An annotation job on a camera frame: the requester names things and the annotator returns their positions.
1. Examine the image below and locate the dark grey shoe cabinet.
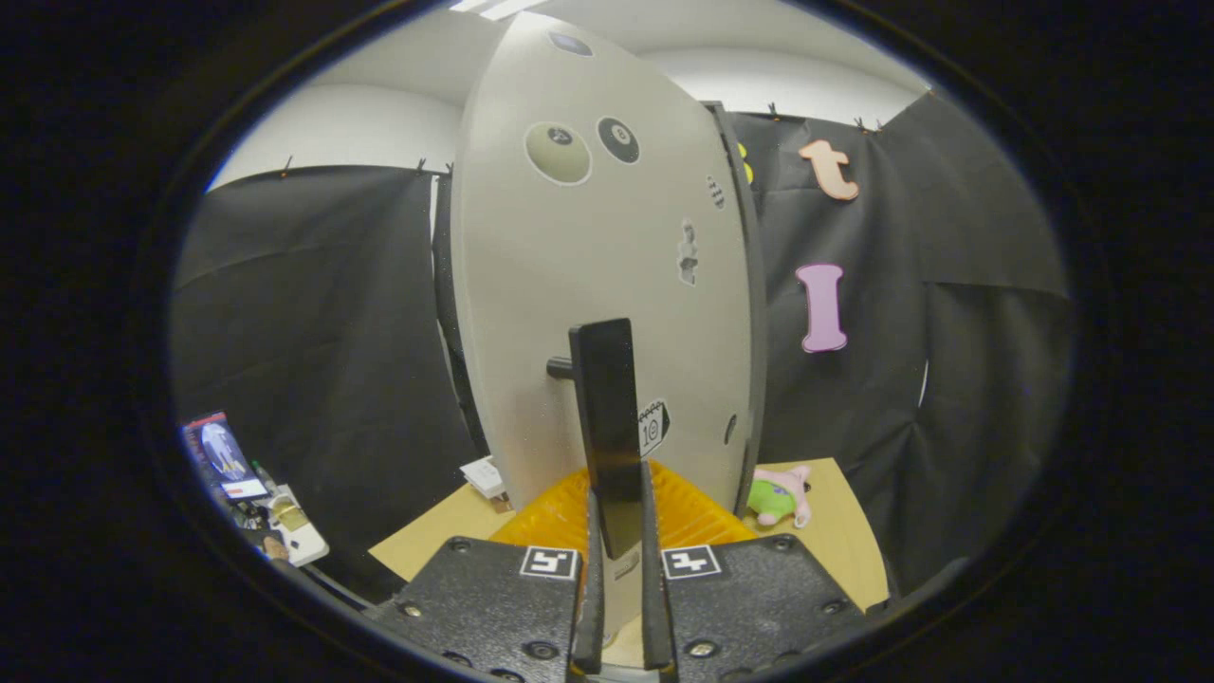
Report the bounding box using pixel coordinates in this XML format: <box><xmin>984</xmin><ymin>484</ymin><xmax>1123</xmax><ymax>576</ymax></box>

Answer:
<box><xmin>433</xmin><ymin>100</ymin><xmax>768</xmax><ymax>518</ymax></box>

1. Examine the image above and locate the long ceiling light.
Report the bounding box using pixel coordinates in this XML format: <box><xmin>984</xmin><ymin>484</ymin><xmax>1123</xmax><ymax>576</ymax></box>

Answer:
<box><xmin>450</xmin><ymin>0</ymin><xmax>549</xmax><ymax>21</ymax></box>

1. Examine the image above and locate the light grey shoe cabinet door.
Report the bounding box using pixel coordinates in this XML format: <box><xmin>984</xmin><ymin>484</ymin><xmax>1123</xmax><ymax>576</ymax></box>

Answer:
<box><xmin>451</xmin><ymin>11</ymin><xmax>760</xmax><ymax>665</ymax></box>

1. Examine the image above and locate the screen with blue picture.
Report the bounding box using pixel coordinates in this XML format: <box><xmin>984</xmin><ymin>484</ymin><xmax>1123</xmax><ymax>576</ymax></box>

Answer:
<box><xmin>181</xmin><ymin>410</ymin><xmax>272</xmax><ymax>503</ymax></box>

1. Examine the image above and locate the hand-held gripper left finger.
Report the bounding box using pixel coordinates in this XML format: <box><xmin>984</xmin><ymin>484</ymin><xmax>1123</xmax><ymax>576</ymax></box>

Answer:
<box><xmin>365</xmin><ymin>468</ymin><xmax>606</xmax><ymax>683</ymax></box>

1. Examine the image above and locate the black backdrop cloth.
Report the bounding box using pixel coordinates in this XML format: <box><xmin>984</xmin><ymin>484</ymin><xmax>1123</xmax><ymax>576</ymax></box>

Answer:
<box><xmin>171</xmin><ymin>90</ymin><xmax>1073</xmax><ymax>608</ymax></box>

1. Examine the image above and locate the white device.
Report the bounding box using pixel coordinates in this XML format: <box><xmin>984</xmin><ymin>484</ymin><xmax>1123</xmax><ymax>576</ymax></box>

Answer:
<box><xmin>268</xmin><ymin>484</ymin><xmax>331</xmax><ymax>568</ymax></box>

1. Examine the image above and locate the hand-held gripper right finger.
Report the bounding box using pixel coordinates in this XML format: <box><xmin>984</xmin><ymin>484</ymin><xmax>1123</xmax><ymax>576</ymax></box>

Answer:
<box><xmin>640</xmin><ymin>461</ymin><xmax>868</xmax><ymax>683</ymax></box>

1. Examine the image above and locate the pink and green plush toy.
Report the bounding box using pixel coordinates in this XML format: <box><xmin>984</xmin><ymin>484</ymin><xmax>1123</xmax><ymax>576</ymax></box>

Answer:
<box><xmin>745</xmin><ymin>464</ymin><xmax>814</xmax><ymax>529</ymax></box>

